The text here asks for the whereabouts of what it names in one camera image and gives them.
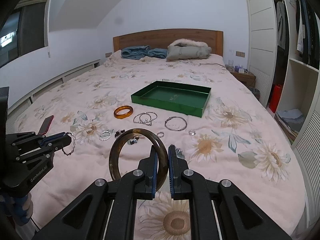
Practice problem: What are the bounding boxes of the red smartphone with strap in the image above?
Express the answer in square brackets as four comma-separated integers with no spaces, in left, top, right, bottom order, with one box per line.
[38,115,54,135]

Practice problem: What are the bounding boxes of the wire waste basket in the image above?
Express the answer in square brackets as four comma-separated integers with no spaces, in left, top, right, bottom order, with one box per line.
[249,87,260,100]

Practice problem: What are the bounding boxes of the twisted silver hoop bracelet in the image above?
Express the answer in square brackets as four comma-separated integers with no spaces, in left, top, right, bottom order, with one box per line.
[99,129,113,142]

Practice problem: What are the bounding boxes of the grey fur-trimmed coat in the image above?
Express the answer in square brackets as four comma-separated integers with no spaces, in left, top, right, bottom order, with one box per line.
[166,38,212,61]

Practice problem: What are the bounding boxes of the amber resin bangle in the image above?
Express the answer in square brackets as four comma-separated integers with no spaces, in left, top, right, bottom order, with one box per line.
[113,105,133,119]

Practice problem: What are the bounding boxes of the folded clothes on shelf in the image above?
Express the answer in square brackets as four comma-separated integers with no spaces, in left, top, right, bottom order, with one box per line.
[274,108,305,144]

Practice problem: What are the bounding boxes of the thin silver bangle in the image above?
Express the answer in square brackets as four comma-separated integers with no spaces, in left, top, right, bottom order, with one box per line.
[164,116,188,132]

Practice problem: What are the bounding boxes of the white wardrobe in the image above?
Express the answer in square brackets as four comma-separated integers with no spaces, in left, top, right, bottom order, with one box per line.
[247,0,319,226]

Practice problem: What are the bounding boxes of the charging cable on bed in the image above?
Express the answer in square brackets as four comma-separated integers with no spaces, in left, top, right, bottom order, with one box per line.
[199,62,227,68]

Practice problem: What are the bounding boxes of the dark beaded bracelet with tassel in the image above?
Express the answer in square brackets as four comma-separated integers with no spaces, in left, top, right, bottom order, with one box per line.
[114,129,141,145]

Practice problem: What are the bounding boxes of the silver chain necklace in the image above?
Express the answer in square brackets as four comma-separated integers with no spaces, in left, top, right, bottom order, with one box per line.
[132,111,158,126]

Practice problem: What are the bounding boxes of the green jewelry tray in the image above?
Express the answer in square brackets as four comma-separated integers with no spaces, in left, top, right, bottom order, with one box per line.
[131,81,211,117]

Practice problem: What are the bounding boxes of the dark brown wooden bangle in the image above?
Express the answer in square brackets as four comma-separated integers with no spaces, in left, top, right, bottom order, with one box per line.
[109,128,169,191]

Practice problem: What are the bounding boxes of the window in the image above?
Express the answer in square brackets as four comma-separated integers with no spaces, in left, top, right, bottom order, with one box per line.
[1,0,49,67]

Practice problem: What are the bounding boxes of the wooden headboard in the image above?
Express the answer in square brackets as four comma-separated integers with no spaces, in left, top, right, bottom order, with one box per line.
[113,28,223,56]

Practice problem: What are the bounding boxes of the wooden nightstand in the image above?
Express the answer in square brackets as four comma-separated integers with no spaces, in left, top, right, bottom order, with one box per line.
[231,72,256,88]

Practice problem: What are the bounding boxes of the red container in wardrobe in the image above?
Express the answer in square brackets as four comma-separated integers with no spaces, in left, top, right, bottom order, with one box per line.
[269,85,283,113]

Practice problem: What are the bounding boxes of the hanging clothes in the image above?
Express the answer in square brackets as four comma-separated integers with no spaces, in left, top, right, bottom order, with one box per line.
[276,0,319,69]

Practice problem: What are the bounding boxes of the floral pink bedspread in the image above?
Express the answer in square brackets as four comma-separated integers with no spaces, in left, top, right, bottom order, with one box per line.
[14,53,305,234]

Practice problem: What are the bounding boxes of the blue folded blanket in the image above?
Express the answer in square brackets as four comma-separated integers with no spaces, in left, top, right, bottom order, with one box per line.
[121,46,167,60]

